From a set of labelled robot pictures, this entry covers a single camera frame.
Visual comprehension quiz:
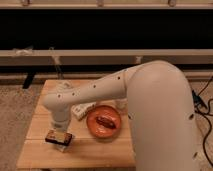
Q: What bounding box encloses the wooden table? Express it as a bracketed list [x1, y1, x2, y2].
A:
[17, 80, 135, 170]

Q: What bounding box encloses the orange plate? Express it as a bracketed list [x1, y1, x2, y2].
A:
[86, 105, 122, 138]

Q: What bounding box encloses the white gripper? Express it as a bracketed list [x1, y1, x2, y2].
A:
[51, 113, 70, 132]

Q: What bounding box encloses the clear plastic cup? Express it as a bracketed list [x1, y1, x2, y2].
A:
[115, 98, 127, 110]

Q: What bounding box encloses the black cable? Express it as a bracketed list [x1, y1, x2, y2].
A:
[194, 75, 213, 168]

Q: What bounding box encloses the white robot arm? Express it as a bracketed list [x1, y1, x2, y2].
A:
[43, 61, 199, 171]

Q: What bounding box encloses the brown sausage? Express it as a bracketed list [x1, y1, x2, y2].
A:
[96, 116, 116, 129]

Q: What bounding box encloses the brown and black eraser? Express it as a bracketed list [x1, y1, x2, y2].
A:
[45, 130, 73, 146]

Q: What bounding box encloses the wooden shelf rail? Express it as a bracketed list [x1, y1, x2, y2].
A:
[0, 49, 213, 66]

